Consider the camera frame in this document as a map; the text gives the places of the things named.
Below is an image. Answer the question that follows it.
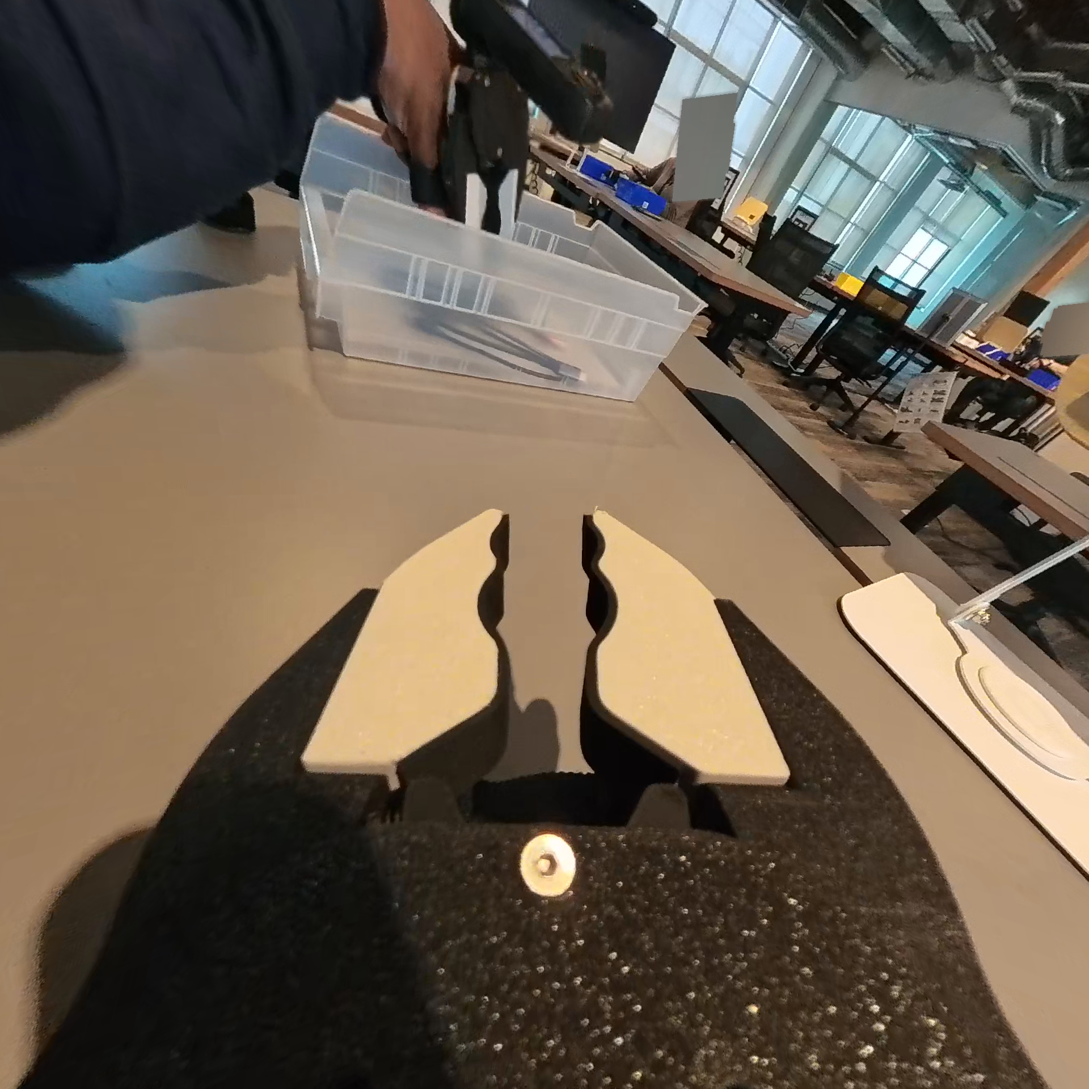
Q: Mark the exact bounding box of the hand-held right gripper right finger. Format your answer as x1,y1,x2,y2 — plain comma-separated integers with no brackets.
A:
581,508,792,791

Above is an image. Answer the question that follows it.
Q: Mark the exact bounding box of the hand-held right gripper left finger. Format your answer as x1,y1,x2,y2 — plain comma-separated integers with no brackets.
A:
300,509,512,791

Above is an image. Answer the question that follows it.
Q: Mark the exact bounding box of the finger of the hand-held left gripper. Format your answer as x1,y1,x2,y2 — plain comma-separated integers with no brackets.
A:
480,163,522,238

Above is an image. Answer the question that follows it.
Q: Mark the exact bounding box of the clear plastic bin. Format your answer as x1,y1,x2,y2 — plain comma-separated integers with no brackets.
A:
298,113,709,404

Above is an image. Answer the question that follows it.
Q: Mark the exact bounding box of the black multi-head usb cable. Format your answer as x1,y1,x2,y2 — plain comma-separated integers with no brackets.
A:
398,302,590,390

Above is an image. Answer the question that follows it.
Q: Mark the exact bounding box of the black display screen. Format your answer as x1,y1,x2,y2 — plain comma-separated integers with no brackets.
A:
523,0,677,153

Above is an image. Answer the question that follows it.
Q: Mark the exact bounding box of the wooden desk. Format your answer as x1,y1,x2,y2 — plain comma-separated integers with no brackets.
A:
900,421,1089,554
531,140,811,375

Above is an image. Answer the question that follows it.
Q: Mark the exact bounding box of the white document stand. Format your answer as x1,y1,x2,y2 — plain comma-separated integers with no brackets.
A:
841,536,1089,877

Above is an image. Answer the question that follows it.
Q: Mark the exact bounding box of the black office chair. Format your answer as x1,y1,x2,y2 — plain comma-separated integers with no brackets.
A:
749,223,841,294
817,268,927,427

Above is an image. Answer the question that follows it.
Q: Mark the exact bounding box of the printed paper sheet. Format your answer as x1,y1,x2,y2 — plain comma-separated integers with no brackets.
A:
896,368,964,437

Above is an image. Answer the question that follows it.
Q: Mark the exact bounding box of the black desk cable cover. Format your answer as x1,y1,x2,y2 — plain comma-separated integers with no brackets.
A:
686,387,892,548

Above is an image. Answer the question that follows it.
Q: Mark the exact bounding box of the metal air duct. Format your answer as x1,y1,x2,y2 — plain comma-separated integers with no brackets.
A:
800,0,1089,95
902,81,1089,201

